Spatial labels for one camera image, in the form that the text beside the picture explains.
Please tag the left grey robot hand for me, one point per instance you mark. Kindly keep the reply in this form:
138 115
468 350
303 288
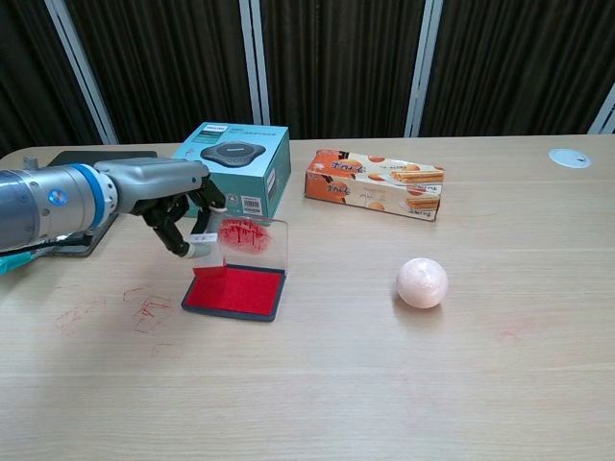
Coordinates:
149 185

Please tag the red and white stamp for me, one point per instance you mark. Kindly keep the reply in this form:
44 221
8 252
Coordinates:
207 254

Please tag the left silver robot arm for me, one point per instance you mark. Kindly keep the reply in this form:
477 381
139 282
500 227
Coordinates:
48 206

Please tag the black flat mat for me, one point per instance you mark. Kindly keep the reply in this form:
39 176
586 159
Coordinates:
101 156

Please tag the teal speaker product box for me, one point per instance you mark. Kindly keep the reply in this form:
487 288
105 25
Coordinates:
254 177

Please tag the red ink pad clear lid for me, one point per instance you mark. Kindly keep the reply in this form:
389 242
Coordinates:
240 290

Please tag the silver teal snack bag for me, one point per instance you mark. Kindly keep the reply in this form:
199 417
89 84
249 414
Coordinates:
12 264

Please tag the orange biscuit roll box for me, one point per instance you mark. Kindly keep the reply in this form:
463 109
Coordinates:
375 185

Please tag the dark pleated curtain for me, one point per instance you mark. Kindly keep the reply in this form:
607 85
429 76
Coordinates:
346 62

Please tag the pink ball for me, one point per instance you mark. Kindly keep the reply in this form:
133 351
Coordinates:
422 283

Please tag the white window frame post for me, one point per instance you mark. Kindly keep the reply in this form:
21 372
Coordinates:
423 67
84 72
606 113
254 62

